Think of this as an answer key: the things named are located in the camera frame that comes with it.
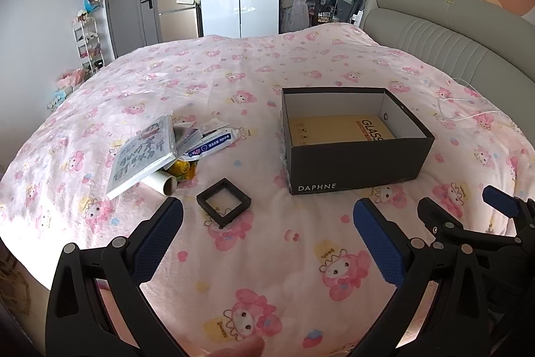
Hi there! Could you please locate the blue plush toy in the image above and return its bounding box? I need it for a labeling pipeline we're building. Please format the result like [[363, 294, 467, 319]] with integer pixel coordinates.
[[46, 89, 70, 111]]

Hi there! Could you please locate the yellow flat packet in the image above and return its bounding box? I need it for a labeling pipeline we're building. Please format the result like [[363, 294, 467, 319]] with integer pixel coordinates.
[[290, 114, 396, 149]]

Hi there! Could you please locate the small dark box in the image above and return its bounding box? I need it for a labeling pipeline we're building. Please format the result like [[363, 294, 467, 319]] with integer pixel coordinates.
[[173, 125, 203, 157]]

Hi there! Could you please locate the white lint roller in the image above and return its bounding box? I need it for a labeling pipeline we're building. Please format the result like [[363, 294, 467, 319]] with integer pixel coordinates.
[[142, 169, 180, 197]]

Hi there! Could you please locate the pink plush pile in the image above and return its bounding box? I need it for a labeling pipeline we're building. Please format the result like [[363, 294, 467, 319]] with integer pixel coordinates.
[[56, 68, 86, 90]]

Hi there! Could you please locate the white and blue wipes packet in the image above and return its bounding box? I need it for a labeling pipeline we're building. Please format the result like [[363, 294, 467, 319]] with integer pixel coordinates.
[[186, 127, 239, 159]]

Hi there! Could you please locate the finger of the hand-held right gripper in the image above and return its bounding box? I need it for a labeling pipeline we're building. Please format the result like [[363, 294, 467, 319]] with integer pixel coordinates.
[[417, 196, 523, 254], [482, 185, 535, 243]]

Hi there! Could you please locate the black shoe box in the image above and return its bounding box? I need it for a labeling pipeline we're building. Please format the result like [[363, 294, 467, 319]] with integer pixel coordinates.
[[281, 86, 436, 196]]

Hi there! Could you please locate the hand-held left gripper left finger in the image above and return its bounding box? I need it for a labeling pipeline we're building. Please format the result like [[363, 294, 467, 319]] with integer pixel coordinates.
[[45, 196, 185, 357]]

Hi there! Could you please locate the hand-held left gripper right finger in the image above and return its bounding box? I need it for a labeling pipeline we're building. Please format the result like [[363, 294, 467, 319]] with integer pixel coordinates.
[[353, 197, 492, 357]]

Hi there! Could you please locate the person's left hand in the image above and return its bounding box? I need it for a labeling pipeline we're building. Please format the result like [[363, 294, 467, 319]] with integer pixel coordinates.
[[208, 338, 265, 357]]

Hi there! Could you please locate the white cable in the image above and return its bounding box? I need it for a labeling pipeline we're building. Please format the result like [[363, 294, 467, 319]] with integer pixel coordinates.
[[437, 79, 502, 124]]

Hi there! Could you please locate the grey padded headboard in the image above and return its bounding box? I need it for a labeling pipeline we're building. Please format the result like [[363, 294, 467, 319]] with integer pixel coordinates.
[[360, 0, 535, 140]]

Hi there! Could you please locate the white shelf rack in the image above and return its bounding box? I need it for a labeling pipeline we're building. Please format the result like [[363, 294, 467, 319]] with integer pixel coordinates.
[[72, 12, 105, 73]]

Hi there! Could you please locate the black square frame case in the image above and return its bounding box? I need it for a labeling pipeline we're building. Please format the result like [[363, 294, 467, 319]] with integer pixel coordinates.
[[196, 178, 252, 227]]

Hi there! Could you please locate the yellow snack packet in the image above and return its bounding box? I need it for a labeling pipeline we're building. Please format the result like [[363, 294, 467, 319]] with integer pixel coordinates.
[[167, 158, 197, 180]]

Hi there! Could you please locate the pink printed blanket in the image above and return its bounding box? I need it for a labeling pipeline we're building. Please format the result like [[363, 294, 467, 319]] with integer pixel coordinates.
[[0, 22, 531, 357]]

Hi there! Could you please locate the plastic-wrapped book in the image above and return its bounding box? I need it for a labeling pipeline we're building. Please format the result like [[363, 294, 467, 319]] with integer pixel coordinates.
[[106, 114, 178, 200]]

